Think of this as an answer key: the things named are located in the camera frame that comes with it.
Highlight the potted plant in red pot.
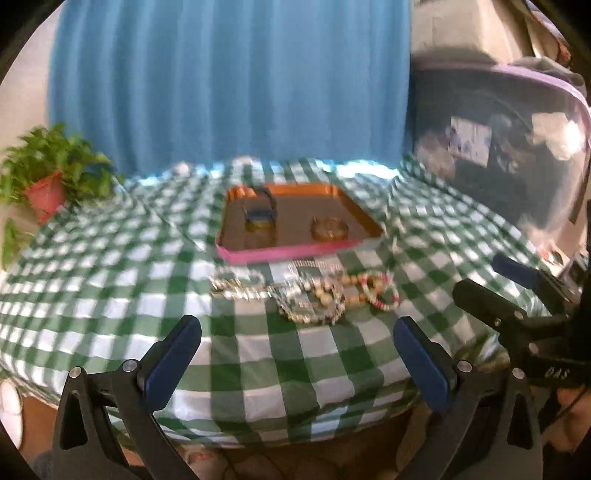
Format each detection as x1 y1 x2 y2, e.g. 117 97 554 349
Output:
0 122 125 268

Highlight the clear storage box purple lid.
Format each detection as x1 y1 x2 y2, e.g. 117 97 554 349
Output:
409 62 591 278

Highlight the green white checkered tablecloth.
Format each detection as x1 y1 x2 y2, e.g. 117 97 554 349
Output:
0 154 555 448

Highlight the pale bead bracelet with charm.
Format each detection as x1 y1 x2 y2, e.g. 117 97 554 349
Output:
210 272 278 302

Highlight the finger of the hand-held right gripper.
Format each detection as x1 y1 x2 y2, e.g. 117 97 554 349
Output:
452 278 529 340
492 253 578 303

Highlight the silver rhinestone bracelet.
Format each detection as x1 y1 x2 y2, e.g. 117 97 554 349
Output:
284 260 342 287

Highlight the black white bead bracelet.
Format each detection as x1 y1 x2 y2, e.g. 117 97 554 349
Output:
277 295 345 326

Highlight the large orange bead bracelet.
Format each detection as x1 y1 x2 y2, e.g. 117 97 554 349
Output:
311 274 365 311

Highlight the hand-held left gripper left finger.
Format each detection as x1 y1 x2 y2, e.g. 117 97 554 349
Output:
52 315 202 480

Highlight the metal bangle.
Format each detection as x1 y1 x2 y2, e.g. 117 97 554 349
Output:
310 217 349 241

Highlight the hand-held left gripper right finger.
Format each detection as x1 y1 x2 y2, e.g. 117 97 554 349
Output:
393 316 543 480

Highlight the copper tray with pink rim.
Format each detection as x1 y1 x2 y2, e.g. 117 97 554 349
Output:
215 183 384 265

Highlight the pink white bead bracelet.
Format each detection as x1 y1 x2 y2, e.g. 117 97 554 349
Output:
360 271 400 311

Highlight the blue curtain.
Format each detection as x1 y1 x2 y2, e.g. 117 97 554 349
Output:
48 0 411 174

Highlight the person's right hand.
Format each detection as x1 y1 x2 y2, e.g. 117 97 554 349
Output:
551 385 591 457

